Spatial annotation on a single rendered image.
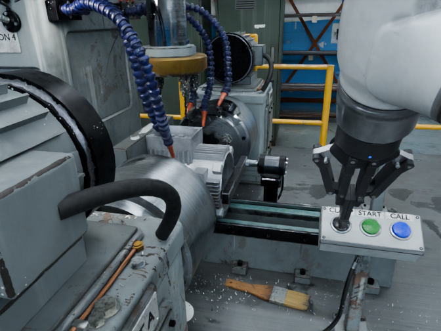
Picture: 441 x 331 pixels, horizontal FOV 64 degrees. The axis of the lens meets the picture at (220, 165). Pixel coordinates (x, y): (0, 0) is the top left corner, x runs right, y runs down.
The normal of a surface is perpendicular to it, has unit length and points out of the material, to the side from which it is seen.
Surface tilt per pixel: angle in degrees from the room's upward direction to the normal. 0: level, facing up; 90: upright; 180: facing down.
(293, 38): 90
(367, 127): 121
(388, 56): 112
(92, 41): 90
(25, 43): 90
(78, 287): 0
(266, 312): 0
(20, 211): 90
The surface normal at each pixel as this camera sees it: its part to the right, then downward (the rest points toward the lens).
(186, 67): 0.49, 0.33
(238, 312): -0.02, -0.92
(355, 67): -0.82, 0.55
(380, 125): -0.25, 0.81
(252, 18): -0.22, 0.38
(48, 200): 0.97, 0.07
